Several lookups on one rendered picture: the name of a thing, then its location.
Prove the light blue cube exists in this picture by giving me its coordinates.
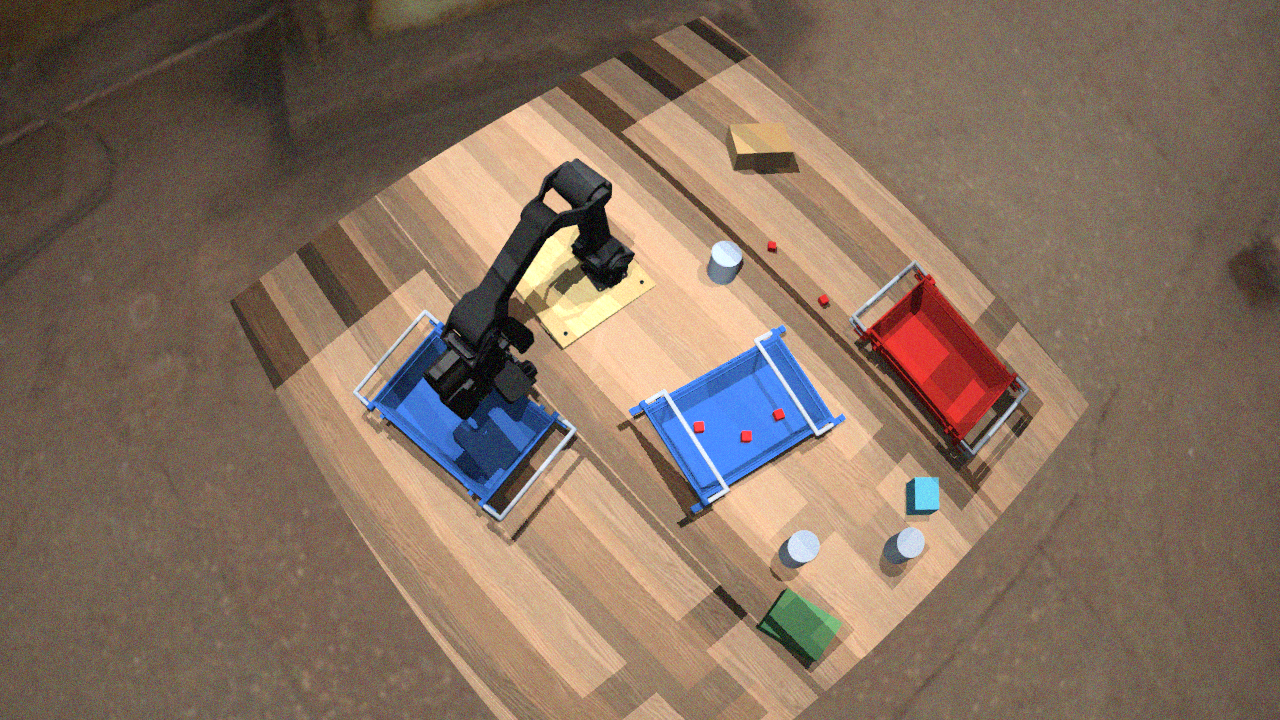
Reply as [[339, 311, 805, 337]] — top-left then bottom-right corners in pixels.
[[906, 477, 940, 516]]

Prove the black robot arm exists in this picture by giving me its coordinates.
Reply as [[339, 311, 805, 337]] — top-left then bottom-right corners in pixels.
[[422, 158, 635, 404]]

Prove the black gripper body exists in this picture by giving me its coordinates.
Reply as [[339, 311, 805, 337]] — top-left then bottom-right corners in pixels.
[[439, 316, 534, 420]]

